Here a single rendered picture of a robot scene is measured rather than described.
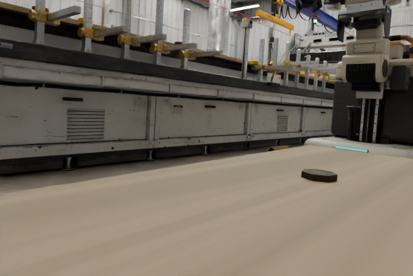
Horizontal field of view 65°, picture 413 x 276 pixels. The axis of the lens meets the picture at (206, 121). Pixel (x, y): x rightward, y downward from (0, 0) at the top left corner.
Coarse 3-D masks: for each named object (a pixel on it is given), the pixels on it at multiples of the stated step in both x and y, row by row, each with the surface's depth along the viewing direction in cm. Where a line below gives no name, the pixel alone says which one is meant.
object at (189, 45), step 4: (180, 44) 206; (184, 44) 204; (188, 44) 202; (192, 44) 199; (196, 44) 200; (164, 48) 217; (168, 48) 214; (172, 48) 211; (176, 48) 209; (180, 48) 206; (184, 48) 204; (188, 48) 202; (192, 48) 201; (196, 48) 200; (152, 52) 226
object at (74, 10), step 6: (72, 6) 144; (78, 6) 143; (54, 12) 156; (60, 12) 152; (66, 12) 147; (72, 12) 144; (78, 12) 144; (48, 18) 161; (54, 18) 157; (60, 18) 157
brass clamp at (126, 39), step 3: (120, 36) 194; (123, 36) 195; (126, 36) 196; (129, 36) 197; (117, 39) 196; (120, 39) 194; (123, 39) 194; (126, 39) 196; (129, 39) 197; (120, 42) 195; (123, 42) 196; (126, 42) 196; (129, 42) 198; (132, 45) 203; (135, 45) 202; (138, 45) 203
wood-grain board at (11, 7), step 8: (0, 8) 163; (8, 8) 163; (16, 8) 166; (24, 8) 169; (72, 24) 189; (216, 56) 283; (224, 56) 292; (248, 64) 320; (288, 72) 380; (320, 80) 448
